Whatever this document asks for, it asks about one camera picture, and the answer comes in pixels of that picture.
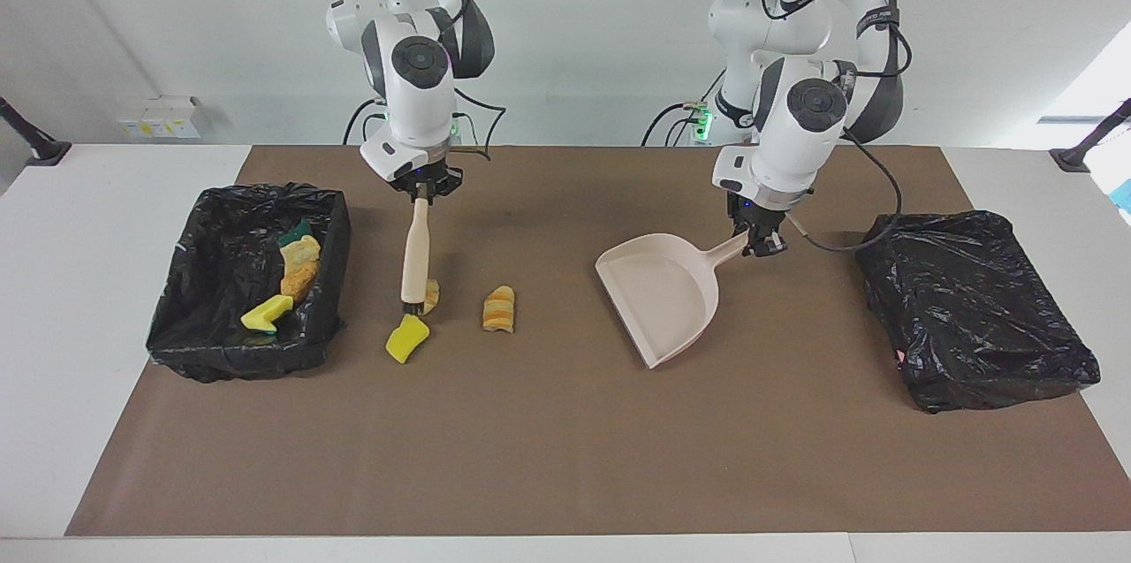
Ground beige brush black bristles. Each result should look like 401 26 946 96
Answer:
400 196 434 317

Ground pale pink plastic dustpan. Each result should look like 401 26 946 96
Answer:
595 232 750 369

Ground pale torn bread piece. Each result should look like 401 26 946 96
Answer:
280 235 322 274

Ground brown oval bread bun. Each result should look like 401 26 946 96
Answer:
280 262 319 303

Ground bin with black bag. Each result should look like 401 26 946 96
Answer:
854 209 1103 415
146 183 353 384

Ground brown table mat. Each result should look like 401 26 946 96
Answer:
65 145 1131 537

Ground black base power cable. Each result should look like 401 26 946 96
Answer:
343 97 390 146
642 68 727 147

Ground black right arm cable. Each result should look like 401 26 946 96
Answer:
305 0 506 162

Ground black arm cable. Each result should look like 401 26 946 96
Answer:
305 0 506 162
760 0 911 253

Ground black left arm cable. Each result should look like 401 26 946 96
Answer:
760 0 911 253

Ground white wall socket box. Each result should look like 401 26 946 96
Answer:
115 95 202 141

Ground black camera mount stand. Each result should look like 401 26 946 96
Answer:
0 96 72 167
1050 99 1131 173

